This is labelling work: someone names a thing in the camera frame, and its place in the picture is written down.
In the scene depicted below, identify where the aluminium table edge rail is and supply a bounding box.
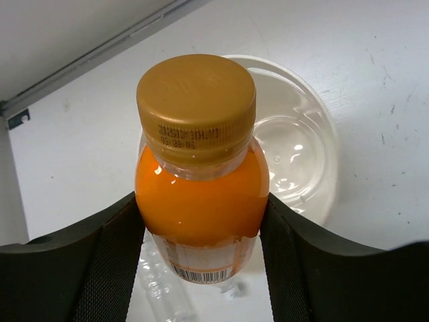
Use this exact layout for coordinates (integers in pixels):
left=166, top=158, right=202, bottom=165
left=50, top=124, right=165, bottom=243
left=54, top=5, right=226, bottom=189
left=1, top=1, right=208, bottom=121

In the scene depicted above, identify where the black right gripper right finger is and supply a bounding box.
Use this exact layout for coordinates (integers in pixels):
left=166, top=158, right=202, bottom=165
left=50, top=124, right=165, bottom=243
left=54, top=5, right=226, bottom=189
left=261, top=195, right=428, bottom=321

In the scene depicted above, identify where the cream plastic bin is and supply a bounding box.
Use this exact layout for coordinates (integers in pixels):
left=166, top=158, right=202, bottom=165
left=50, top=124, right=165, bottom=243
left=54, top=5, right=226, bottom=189
left=224, top=55, right=339, bottom=223

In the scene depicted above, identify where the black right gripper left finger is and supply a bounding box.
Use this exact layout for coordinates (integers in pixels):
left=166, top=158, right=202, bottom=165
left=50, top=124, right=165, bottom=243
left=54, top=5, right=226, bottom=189
left=1, top=193, right=145, bottom=321

